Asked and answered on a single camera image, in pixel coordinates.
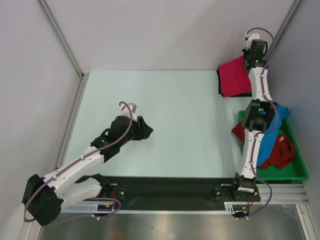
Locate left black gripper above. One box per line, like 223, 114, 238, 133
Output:
118, 115, 153, 146

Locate pink t shirt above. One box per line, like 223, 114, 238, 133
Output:
218, 55, 252, 98

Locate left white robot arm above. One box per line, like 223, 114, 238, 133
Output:
22, 115, 154, 226

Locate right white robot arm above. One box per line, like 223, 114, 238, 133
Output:
230, 33, 278, 202

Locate folded black t shirt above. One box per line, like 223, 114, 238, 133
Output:
216, 69, 252, 98

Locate blue t shirt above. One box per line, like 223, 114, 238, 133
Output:
257, 104, 291, 169

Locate dark red t shirt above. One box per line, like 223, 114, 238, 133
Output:
231, 121, 297, 170

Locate green plastic bin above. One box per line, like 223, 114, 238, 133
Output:
237, 109, 309, 181

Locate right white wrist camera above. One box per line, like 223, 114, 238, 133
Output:
245, 33, 260, 51

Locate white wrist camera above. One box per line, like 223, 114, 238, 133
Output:
245, 33, 260, 51
118, 102, 138, 122

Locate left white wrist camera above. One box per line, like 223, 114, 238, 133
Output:
118, 102, 138, 122

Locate right aluminium frame post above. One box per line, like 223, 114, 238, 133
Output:
265, 0, 305, 64

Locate aluminium frame post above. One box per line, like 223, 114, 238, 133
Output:
265, 0, 305, 64
36, 0, 84, 79

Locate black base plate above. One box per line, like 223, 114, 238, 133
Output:
74, 174, 266, 211

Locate white cable duct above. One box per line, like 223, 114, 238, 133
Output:
61, 202, 249, 216

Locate left aluminium frame post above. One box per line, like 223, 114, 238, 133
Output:
36, 0, 84, 79

